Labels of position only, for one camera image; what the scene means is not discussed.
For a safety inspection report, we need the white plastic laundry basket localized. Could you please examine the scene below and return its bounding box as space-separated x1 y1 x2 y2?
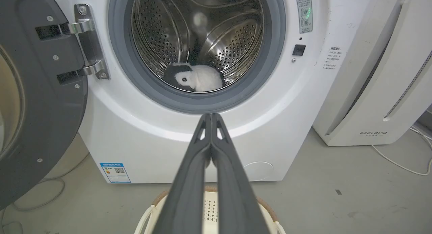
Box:
134 186 287 234

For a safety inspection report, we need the chrome door hinge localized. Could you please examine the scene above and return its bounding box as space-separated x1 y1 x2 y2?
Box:
60 4 110 80

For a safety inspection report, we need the grey cable on floor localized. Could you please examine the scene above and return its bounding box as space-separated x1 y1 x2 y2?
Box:
0 152 90 234

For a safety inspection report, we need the white front-load washing machine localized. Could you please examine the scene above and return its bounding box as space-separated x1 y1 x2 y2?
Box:
48 0 375 184

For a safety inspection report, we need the warning label sticker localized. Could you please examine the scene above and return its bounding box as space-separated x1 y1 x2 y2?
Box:
295 0 313 34

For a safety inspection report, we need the black and white plush toy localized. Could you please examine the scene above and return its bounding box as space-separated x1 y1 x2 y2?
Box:
164 62 225 92

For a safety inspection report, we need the dark grey washing machine door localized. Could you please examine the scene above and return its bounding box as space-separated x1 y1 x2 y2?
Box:
0 0 89 210

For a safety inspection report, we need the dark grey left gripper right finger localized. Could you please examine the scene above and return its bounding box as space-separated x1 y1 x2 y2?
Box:
211 113 270 234

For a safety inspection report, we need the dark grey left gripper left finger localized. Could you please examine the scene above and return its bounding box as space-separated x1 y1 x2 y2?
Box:
153 113 212 234

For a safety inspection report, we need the white air purifier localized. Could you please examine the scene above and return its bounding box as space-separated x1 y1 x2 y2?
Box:
313 0 432 147

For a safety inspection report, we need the blue energy label sticker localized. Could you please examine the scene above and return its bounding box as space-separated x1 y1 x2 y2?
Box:
100 163 131 184

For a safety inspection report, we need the white power cable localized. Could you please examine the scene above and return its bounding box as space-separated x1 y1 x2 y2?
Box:
371 125 432 176

